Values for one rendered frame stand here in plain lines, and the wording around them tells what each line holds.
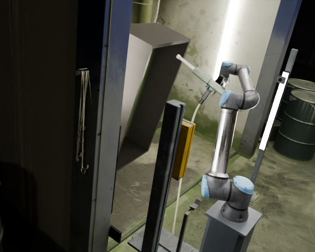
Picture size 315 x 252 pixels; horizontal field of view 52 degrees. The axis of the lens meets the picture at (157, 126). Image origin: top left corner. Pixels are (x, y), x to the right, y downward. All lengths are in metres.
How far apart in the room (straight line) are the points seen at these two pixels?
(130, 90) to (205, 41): 2.27
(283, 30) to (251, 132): 1.31
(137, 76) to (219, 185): 0.95
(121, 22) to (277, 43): 2.78
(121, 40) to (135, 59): 0.73
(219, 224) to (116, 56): 1.34
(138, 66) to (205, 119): 2.50
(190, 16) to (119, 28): 3.07
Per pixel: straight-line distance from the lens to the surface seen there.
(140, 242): 1.81
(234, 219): 2.32
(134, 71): 2.36
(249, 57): 4.25
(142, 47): 2.29
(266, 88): 4.22
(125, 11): 1.60
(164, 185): 1.38
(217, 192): 2.20
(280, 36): 4.11
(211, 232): 2.41
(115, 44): 1.59
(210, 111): 4.60
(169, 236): 1.86
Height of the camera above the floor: 2.07
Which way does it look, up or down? 25 degrees down
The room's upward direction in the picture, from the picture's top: 9 degrees clockwise
